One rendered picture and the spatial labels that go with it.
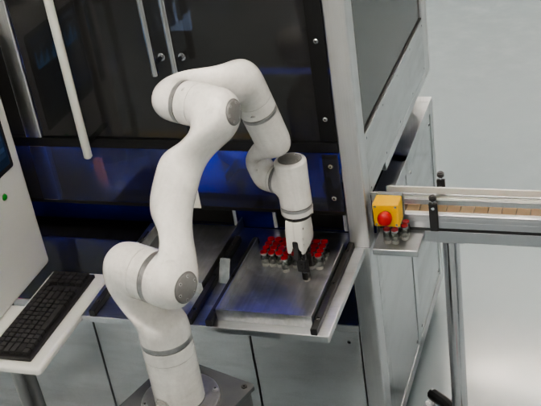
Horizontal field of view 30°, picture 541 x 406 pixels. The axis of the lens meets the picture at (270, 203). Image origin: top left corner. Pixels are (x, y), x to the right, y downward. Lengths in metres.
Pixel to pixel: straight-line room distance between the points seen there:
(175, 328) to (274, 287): 0.53
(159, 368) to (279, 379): 0.97
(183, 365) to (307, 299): 0.48
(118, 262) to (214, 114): 0.39
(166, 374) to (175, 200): 0.41
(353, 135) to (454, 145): 2.60
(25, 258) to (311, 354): 0.91
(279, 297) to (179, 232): 0.58
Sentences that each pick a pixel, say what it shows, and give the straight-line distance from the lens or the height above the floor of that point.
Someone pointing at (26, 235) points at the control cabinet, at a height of 0.95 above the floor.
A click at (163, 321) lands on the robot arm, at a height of 1.12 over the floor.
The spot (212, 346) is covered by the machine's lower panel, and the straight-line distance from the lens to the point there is 3.25.
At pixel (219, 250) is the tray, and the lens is 2.93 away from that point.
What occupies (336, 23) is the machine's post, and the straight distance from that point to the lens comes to 2.55.
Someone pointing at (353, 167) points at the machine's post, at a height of 1.14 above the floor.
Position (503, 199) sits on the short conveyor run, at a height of 0.93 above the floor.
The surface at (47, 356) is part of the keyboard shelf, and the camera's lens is 2.83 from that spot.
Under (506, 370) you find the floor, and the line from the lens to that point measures 3.77.
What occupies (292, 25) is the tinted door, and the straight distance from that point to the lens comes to 2.59.
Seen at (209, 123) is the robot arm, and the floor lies 1.53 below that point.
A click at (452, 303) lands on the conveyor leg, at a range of 3.08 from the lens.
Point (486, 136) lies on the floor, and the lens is 5.32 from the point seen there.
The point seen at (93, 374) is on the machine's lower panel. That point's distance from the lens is 3.55.
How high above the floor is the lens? 2.43
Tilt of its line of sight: 30 degrees down
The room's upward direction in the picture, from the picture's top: 9 degrees counter-clockwise
